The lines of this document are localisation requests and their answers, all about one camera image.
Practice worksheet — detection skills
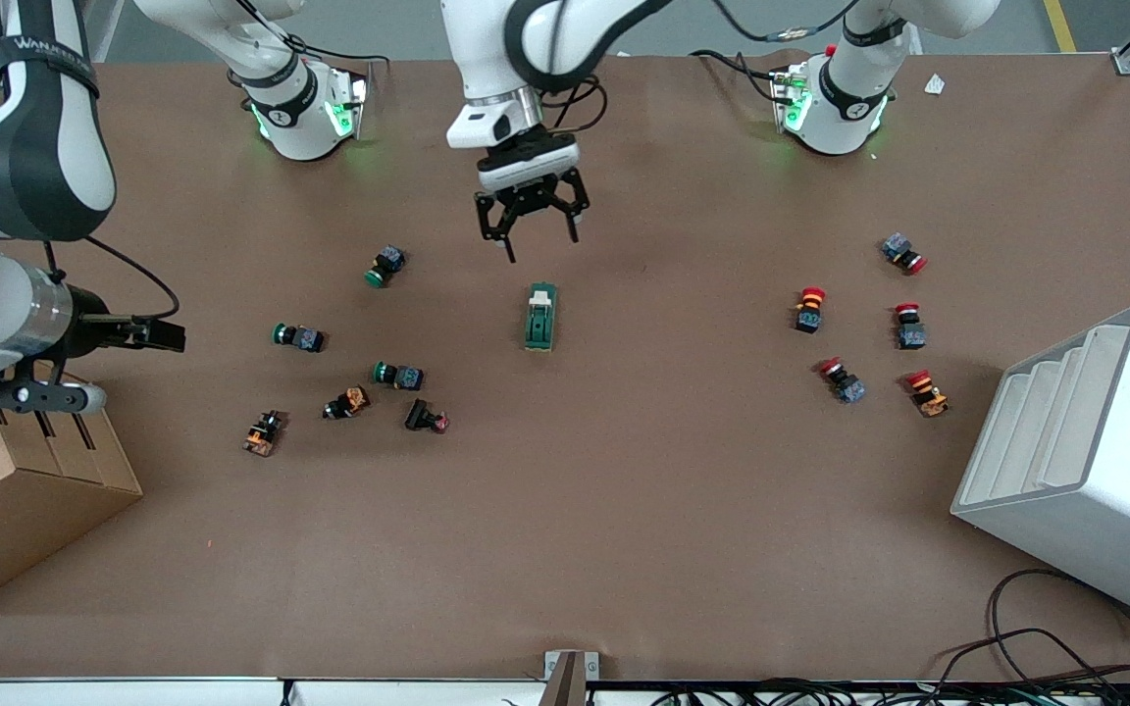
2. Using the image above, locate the red button orange collar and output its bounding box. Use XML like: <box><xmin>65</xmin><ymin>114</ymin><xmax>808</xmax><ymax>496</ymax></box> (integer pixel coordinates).
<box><xmin>794</xmin><ymin>286</ymin><xmax>828</xmax><ymax>334</ymax></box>

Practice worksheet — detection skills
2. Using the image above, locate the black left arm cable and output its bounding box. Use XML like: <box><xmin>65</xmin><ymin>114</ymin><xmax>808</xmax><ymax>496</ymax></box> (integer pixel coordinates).
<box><xmin>536</xmin><ymin>0</ymin><xmax>865</xmax><ymax>135</ymax></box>

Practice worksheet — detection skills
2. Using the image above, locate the black right base cable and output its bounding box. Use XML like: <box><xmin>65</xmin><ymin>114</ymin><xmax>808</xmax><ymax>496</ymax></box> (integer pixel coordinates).
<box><xmin>236</xmin><ymin>0</ymin><xmax>389</xmax><ymax>68</ymax></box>

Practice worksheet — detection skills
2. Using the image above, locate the black left base cable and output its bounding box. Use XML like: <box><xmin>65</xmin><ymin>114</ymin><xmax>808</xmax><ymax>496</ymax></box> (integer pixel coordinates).
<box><xmin>691</xmin><ymin>49</ymin><xmax>784</xmax><ymax>104</ymax></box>

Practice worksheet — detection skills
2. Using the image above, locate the black selector switch orange block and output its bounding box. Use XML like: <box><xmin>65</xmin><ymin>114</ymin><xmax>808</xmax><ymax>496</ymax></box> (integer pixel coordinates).
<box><xmin>322</xmin><ymin>385</ymin><xmax>372</xmax><ymax>421</ymax></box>
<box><xmin>242</xmin><ymin>410</ymin><xmax>287</xmax><ymax>458</ymax></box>

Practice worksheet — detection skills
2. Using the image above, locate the red button orange block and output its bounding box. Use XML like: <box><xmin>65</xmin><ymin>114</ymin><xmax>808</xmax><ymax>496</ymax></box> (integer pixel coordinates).
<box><xmin>905</xmin><ymin>369</ymin><xmax>951</xmax><ymax>419</ymax></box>

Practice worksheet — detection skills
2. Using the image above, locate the white plastic divided bin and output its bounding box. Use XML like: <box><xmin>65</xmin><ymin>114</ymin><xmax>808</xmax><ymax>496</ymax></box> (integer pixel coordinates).
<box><xmin>950</xmin><ymin>302</ymin><xmax>1130</xmax><ymax>631</ymax></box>

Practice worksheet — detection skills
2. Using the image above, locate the red mushroom button blue block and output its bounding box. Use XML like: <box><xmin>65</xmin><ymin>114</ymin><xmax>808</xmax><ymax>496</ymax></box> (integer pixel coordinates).
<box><xmin>817</xmin><ymin>358</ymin><xmax>867</xmax><ymax>405</ymax></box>
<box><xmin>881</xmin><ymin>232</ymin><xmax>929</xmax><ymax>276</ymax></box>
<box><xmin>894</xmin><ymin>303</ymin><xmax>928</xmax><ymax>351</ymax></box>

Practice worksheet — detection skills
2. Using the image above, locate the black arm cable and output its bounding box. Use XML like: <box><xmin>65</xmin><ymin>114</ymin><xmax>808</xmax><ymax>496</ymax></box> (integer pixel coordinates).
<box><xmin>40</xmin><ymin>233</ymin><xmax>181</xmax><ymax>320</ymax></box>
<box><xmin>536</xmin><ymin>0</ymin><xmax>865</xmax><ymax>135</ymax></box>

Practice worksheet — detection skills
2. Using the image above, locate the green terminal block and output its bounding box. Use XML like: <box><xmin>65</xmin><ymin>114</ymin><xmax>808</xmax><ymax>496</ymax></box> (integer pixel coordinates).
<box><xmin>524</xmin><ymin>282</ymin><xmax>560</xmax><ymax>352</ymax></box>

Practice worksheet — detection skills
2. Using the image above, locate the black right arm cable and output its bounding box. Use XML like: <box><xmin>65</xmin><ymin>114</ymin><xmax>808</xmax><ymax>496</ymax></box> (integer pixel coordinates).
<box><xmin>40</xmin><ymin>233</ymin><xmax>181</xmax><ymax>320</ymax></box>

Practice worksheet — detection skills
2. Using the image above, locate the black cable tangle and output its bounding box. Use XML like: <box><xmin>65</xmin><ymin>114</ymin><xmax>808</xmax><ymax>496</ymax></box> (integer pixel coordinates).
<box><xmin>653</xmin><ymin>628</ymin><xmax>1130</xmax><ymax>706</ymax></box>

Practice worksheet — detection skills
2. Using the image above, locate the grey metal edge bracket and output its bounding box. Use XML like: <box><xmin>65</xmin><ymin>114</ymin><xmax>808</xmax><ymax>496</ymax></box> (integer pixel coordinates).
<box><xmin>543</xmin><ymin>649</ymin><xmax>600</xmax><ymax>706</ymax></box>

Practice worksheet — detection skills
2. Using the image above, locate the black looped cable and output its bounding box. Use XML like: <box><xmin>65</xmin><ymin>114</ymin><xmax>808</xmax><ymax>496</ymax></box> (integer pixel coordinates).
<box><xmin>987</xmin><ymin>569</ymin><xmax>1130</xmax><ymax>687</ymax></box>

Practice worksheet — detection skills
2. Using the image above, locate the black switch red tip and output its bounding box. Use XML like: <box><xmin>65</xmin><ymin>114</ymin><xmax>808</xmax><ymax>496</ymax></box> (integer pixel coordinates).
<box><xmin>404</xmin><ymin>397</ymin><xmax>451</xmax><ymax>434</ymax></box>

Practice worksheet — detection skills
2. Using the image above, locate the brown cardboard box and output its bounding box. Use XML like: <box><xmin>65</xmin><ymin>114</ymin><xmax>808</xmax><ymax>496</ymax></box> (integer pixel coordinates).
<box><xmin>0</xmin><ymin>371</ymin><xmax>144</xmax><ymax>617</ymax></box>

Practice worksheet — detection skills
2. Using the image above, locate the brown paper table cover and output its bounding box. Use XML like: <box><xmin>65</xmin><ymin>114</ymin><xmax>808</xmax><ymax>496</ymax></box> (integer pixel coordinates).
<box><xmin>0</xmin><ymin>51</ymin><xmax>1130</xmax><ymax>680</ymax></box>

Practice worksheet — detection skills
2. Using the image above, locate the black base cable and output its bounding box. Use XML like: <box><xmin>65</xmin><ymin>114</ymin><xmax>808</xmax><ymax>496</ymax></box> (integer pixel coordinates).
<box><xmin>236</xmin><ymin>0</ymin><xmax>389</xmax><ymax>68</ymax></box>
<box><xmin>691</xmin><ymin>49</ymin><xmax>784</xmax><ymax>104</ymax></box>

